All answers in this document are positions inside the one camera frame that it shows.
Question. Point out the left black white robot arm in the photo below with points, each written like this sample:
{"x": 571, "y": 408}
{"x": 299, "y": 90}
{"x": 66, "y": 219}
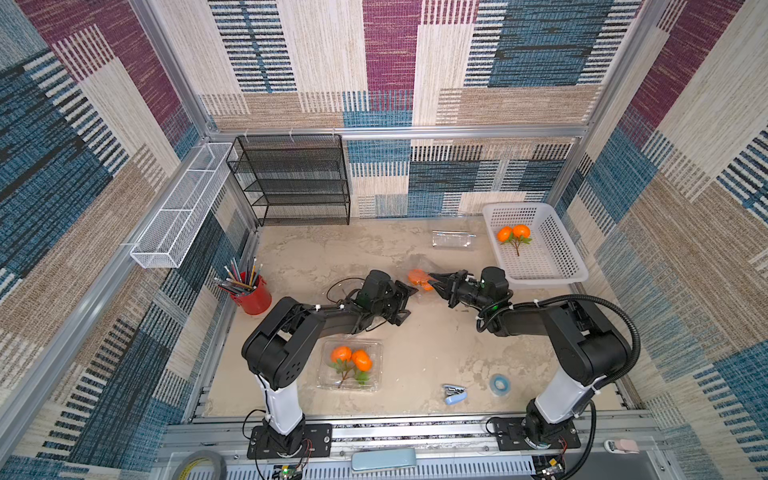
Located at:
{"x": 277, "y": 351}

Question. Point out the white wire mesh tray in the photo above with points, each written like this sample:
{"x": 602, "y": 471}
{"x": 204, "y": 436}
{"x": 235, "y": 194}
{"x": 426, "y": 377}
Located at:
{"x": 169, "y": 236}

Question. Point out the white plastic perforated basket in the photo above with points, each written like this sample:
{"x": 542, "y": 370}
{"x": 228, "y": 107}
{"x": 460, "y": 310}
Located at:
{"x": 548, "y": 258}

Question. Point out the pink white small device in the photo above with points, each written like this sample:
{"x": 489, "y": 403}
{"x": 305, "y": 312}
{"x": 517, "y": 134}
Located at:
{"x": 621, "y": 446}

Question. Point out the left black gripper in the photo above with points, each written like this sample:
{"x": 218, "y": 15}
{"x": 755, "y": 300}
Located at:
{"x": 401, "y": 296}

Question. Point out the orange pair with leaves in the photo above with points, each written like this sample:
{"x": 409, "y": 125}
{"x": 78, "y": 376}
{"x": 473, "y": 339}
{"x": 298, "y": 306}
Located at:
{"x": 516, "y": 236}

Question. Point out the clear clamshell container front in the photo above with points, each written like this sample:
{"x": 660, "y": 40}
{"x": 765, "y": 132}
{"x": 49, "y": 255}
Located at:
{"x": 327, "y": 377}

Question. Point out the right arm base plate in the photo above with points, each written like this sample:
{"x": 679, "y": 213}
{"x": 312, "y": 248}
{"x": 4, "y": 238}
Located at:
{"x": 529, "y": 433}

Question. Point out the black wire shelf rack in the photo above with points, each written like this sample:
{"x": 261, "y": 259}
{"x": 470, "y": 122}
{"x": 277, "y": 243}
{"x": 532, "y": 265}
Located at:
{"x": 293, "y": 179}

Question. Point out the blue tape roll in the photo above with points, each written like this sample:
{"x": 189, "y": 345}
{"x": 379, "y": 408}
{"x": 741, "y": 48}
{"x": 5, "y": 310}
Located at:
{"x": 499, "y": 385}

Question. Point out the blue stapler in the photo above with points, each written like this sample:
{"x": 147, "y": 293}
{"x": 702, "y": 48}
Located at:
{"x": 454, "y": 394}

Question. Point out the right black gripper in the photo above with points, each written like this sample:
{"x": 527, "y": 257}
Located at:
{"x": 453, "y": 288}

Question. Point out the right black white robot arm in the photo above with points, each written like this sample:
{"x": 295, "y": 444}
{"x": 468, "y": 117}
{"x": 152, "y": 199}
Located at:
{"x": 594, "y": 341}

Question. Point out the clear clamshell container back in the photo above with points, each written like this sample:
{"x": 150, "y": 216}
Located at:
{"x": 452, "y": 239}

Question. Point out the orange pair in front container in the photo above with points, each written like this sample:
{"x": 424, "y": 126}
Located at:
{"x": 352, "y": 366}

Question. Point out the red pencil cup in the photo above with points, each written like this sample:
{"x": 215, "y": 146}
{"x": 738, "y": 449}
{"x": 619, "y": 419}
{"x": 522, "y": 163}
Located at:
{"x": 246, "y": 288}

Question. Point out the clear clamshell container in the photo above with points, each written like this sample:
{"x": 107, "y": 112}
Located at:
{"x": 452, "y": 239}
{"x": 327, "y": 377}
{"x": 419, "y": 261}

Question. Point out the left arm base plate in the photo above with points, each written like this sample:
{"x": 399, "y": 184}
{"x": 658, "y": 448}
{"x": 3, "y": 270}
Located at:
{"x": 313, "y": 440}

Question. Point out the light blue bar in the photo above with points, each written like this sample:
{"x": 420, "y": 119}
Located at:
{"x": 383, "y": 459}

